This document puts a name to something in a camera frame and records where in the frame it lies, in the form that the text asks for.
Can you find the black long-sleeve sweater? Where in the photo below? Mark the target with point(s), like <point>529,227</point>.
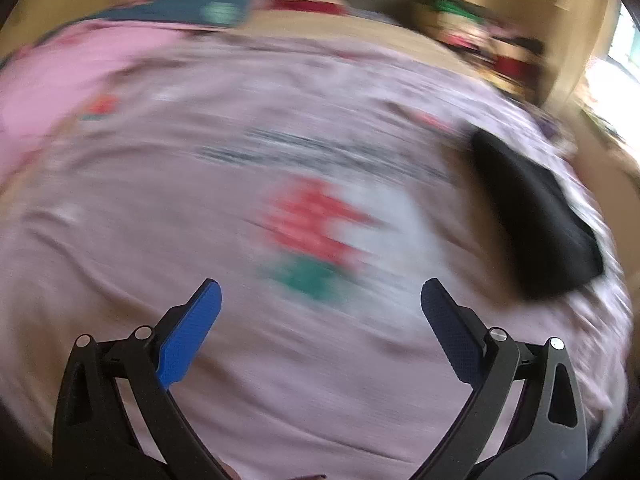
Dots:
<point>540,230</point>

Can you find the beige bed sheet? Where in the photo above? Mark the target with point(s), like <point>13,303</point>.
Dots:
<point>340,30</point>

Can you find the cream curtain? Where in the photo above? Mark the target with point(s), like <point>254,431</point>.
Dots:
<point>575,35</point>

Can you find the blue leaf print quilt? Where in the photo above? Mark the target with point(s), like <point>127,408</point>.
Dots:
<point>220,2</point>

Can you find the lilac strawberry print blanket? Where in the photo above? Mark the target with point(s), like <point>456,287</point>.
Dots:
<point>250,160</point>

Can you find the red pillow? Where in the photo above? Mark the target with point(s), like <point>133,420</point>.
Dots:
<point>305,6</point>

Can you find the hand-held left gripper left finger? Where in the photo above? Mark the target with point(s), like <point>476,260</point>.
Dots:
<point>192,325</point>

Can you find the person's left hand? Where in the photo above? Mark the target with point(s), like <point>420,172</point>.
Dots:
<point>234,473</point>

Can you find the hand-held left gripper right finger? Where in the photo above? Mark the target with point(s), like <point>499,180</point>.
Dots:
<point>452,330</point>

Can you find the window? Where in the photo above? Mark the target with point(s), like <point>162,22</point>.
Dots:
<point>620,60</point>

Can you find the pink quilt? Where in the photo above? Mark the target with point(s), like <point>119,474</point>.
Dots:
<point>60,75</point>

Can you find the pile of folded clothes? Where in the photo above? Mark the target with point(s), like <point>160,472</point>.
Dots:
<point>475,35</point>

